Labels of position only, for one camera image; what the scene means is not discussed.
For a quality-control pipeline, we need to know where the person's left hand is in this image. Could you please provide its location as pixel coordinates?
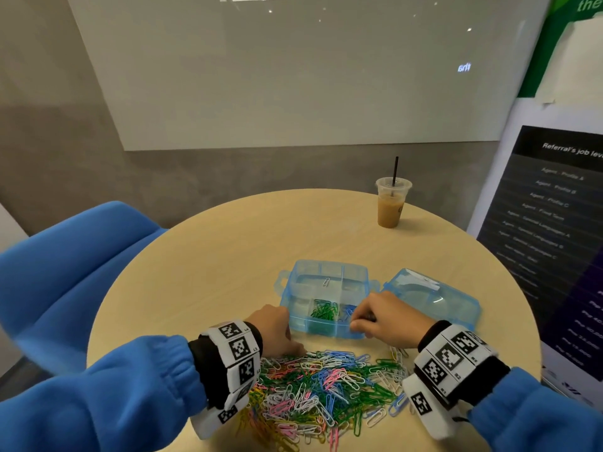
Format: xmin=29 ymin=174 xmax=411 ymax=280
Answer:
xmin=245 ymin=304 xmax=305 ymax=360

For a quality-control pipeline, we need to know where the person's right hand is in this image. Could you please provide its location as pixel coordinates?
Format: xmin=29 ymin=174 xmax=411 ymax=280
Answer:
xmin=349 ymin=291 xmax=437 ymax=349

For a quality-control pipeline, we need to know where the bunch of green paper clips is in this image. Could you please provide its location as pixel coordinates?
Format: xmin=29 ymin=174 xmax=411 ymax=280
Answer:
xmin=310 ymin=300 xmax=341 ymax=323

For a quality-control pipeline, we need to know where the blue compartment organizer box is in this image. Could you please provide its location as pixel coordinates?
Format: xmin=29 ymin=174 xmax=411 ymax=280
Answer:
xmin=274 ymin=259 xmax=381 ymax=340

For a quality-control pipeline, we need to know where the pile of coloured paper clips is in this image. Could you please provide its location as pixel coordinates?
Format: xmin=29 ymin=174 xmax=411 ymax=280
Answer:
xmin=236 ymin=348 xmax=416 ymax=452

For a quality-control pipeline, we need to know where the person's left forearm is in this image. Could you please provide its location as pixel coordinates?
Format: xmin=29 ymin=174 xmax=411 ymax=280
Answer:
xmin=0 ymin=320 xmax=265 ymax=452

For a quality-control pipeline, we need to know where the blue transparent box lid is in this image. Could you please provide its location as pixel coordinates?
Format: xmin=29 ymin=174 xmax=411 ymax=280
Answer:
xmin=381 ymin=268 xmax=482 ymax=331

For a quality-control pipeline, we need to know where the left wrist marker band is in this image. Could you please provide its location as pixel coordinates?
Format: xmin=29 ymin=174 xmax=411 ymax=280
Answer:
xmin=196 ymin=321 xmax=262 ymax=409

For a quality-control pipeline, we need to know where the wrist marker band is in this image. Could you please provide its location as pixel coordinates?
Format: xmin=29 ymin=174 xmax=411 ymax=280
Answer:
xmin=415 ymin=323 xmax=496 ymax=401
xmin=196 ymin=321 xmax=262 ymax=409

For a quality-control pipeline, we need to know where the right wrist marker band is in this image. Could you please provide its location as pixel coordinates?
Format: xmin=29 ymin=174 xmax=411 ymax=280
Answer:
xmin=415 ymin=323 xmax=496 ymax=401

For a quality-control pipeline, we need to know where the round wooden table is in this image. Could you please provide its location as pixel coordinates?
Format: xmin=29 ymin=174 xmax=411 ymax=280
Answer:
xmin=87 ymin=189 xmax=543 ymax=452

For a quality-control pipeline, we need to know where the iced coffee plastic cup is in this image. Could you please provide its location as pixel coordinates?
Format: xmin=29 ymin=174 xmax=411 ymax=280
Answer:
xmin=375 ymin=176 xmax=414 ymax=229

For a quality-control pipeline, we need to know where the standing poster banner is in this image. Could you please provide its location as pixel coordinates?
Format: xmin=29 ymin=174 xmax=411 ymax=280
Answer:
xmin=468 ymin=0 xmax=603 ymax=411

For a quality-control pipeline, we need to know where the blue upholstered chair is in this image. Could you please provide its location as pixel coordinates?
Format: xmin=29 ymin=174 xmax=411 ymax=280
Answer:
xmin=0 ymin=200 xmax=167 ymax=377

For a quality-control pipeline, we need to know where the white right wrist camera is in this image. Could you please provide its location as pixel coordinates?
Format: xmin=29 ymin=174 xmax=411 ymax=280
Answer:
xmin=401 ymin=372 xmax=463 ymax=441

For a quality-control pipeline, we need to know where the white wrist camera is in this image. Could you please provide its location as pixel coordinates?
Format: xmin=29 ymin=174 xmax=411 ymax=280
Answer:
xmin=401 ymin=372 xmax=463 ymax=441
xmin=188 ymin=390 xmax=251 ymax=441

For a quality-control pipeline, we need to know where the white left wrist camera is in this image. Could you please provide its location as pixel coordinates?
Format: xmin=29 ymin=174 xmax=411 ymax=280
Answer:
xmin=188 ymin=390 xmax=251 ymax=441

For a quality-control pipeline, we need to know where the white wall board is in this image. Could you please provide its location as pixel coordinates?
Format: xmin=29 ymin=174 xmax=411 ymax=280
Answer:
xmin=66 ymin=0 xmax=555 ymax=153

